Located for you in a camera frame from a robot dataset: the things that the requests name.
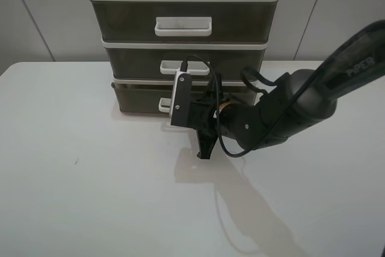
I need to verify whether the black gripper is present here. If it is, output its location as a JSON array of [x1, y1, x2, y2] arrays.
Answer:
[[188, 74, 224, 159]]

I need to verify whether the dark translucent bottom drawer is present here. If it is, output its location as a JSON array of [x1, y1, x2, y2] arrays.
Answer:
[[111, 82, 256, 114]]

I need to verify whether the dark translucent drawer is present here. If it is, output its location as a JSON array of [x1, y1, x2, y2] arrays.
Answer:
[[92, 1, 277, 44], [106, 48, 265, 81], [111, 82, 256, 114]]

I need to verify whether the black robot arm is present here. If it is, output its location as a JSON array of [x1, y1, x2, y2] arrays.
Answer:
[[188, 20, 384, 159]]

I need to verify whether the dark translucent middle drawer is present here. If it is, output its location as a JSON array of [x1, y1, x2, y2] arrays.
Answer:
[[106, 48, 265, 81]]

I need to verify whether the dark translucent top drawer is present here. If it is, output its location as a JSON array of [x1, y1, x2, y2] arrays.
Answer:
[[92, 1, 277, 44]]

